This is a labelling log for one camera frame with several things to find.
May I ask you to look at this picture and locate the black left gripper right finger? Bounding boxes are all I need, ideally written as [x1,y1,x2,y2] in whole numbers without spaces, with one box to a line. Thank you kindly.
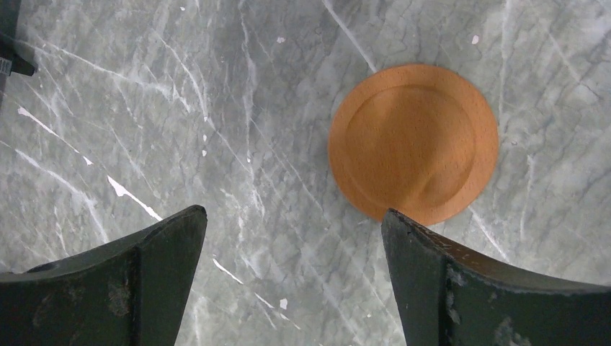
[381,209,610,345]

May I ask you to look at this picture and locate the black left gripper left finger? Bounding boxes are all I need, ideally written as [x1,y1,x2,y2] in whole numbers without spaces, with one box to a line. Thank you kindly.
[1,205,207,345]

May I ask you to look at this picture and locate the light wooden coaster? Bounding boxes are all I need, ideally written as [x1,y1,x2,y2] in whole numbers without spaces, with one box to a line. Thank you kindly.
[328,63,499,226]

